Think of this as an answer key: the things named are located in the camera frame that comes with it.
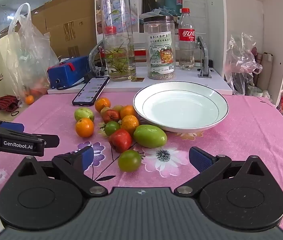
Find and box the glass vase with plants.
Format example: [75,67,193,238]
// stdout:
[99,0,137,82]

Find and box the white plate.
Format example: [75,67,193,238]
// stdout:
[133,81,229,132]

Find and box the beige cardboard piece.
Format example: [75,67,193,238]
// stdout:
[256,52,274,90]

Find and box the large green mango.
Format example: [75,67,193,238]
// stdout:
[133,124,167,148]

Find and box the small red tomato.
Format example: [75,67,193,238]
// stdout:
[103,109,120,123]

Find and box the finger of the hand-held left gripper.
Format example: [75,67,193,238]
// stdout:
[0,118,25,133]
[0,127,60,157]

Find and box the black smartphone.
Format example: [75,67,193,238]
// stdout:
[72,76,110,106]

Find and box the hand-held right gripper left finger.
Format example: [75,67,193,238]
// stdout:
[16,145,108,197]

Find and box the red black striped cloth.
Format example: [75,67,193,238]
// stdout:
[0,95,20,115]

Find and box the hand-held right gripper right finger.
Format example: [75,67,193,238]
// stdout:
[174,146,267,197]

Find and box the white shelf unit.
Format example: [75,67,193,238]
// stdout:
[221,0,283,120]

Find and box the pale green guava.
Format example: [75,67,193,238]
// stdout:
[74,107,95,122]

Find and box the clear plastic bag with handles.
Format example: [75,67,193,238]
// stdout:
[6,2,60,99]

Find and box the large red tomato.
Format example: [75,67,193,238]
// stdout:
[109,129,132,153]

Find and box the green tomato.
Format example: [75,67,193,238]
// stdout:
[103,121,121,136]
[118,150,142,172]

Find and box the red-labelled soda bottle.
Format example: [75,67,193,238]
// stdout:
[178,8,196,70]

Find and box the wall poster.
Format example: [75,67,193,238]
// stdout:
[95,0,184,34]

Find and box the crumpled clear plastic bag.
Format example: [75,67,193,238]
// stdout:
[225,32,263,95]

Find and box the white platform board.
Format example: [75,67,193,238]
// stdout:
[48,67,233,96]

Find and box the labelled clear plastic jar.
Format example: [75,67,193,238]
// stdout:
[143,16,176,80]

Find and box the blue box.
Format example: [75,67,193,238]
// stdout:
[48,56,90,90]

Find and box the grey metal bracket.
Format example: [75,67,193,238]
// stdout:
[196,36,213,78]
[88,44,105,74]

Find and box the cardboard box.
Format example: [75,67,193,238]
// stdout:
[30,0,97,60]

